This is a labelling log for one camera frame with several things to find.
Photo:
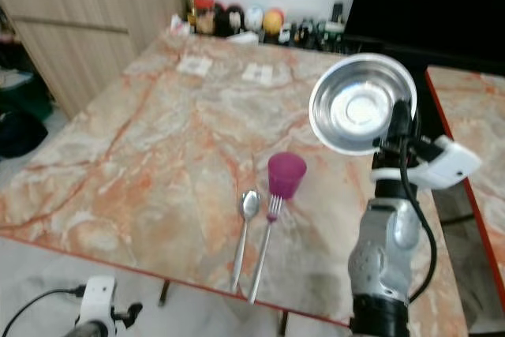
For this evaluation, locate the white paper slip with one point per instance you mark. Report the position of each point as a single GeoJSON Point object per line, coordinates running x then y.
{"type": "Point", "coordinates": [196, 65]}
{"type": "Point", "coordinates": [257, 73]}

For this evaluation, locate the purple plastic cup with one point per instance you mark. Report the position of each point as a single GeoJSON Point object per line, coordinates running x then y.
{"type": "Point", "coordinates": [286, 174]}

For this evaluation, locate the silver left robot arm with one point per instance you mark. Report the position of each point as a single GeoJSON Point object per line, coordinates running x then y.
{"type": "Point", "coordinates": [96, 331]}

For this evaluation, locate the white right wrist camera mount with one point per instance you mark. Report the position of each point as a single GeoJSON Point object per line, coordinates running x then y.
{"type": "Point", "coordinates": [454, 162]}

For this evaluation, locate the silver metal fork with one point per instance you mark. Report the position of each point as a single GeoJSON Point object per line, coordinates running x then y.
{"type": "Point", "coordinates": [261, 262]}

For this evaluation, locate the white round figurine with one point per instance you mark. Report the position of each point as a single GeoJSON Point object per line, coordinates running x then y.
{"type": "Point", "coordinates": [253, 19]}

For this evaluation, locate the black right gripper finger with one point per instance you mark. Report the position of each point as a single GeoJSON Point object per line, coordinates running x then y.
{"type": "Point", "coordinates": [402, 116]}

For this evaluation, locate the silver metal spoon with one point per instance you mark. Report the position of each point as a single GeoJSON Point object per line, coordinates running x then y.
{"type": "Point", "coordinates": [250, 204]}

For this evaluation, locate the black round figurine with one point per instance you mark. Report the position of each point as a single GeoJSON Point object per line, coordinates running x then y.
{"type": "Point", "coordinates": [232, 19]}

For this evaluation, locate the dark metal table leg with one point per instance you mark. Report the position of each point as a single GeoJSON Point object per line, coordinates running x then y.
{"type": "Point", "coordinates": [282, 324]}
{"type": "Point", "coordinates": [165, 293]}

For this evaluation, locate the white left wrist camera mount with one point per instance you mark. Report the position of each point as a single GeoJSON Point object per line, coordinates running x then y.
{"type": "Point", "coordinates": [100, 299]}

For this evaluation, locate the light wooden cabinet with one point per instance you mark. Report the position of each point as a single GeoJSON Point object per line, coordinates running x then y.
{"type": "Point", "coordinates": [95, 25]}

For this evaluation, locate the red capped figurine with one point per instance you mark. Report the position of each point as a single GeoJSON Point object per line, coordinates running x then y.
{"type": "Point", "coordinates": [203, 12]}

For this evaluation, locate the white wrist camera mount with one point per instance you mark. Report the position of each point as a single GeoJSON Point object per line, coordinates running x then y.
{"type": "Point", "coordinates": [454, 162]}
{"type": "Point", "coordinates": [100, 299]}

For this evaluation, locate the round stainless steel bowl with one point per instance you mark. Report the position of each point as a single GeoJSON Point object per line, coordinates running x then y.
{"type": "Point", "coordinates": [357, 106]}

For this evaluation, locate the orange round figurine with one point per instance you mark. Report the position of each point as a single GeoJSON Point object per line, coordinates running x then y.
{"type": "Point", "coordinates": [273, 21]}

